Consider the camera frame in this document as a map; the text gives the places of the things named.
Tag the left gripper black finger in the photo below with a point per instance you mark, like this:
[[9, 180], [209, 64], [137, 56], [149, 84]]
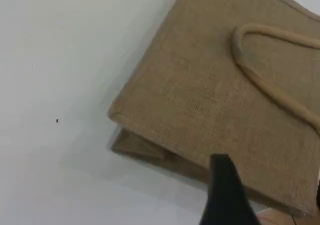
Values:
[[225, 200]]

